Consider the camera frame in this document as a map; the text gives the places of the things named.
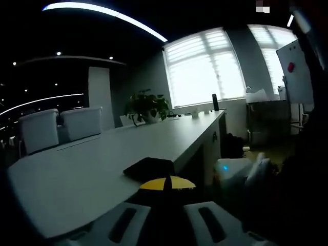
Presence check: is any white plastic bag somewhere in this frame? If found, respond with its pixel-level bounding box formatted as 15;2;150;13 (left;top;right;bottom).
245;86;270;103

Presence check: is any whiteboard on stand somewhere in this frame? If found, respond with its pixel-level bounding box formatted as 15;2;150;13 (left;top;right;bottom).
275;39;315;129

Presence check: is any black pad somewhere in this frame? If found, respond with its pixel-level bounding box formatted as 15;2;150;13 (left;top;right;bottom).
123;157;176;184

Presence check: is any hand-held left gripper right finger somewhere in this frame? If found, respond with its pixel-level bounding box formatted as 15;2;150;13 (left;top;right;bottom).
166;175;274;246

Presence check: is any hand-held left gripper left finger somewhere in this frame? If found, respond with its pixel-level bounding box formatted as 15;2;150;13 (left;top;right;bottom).
67;177;172;246

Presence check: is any black backpack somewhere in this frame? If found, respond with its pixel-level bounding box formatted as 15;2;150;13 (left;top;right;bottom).
220;133;246;160

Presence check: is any window with white blinds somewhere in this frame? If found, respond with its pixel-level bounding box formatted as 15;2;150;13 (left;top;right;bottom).
247;24;298;96
162;27;247;109

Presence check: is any person's black clothing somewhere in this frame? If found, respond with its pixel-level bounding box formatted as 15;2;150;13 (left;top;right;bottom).
240;102;328;246

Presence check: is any green potted plant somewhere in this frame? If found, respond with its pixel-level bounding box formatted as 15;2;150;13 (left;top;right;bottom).
125;89;172;127

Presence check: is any white plastic storage box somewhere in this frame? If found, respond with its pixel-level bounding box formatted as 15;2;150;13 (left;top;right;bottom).
18;108;59;155
60;106;103;142

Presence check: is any white standing card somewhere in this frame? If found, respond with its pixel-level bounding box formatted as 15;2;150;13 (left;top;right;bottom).
119;114;134;128

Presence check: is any white desk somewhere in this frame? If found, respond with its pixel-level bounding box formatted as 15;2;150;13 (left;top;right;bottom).
7;109;228;240

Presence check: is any metal shelf cart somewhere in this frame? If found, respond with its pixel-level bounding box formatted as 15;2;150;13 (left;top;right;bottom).
245;99;293;147

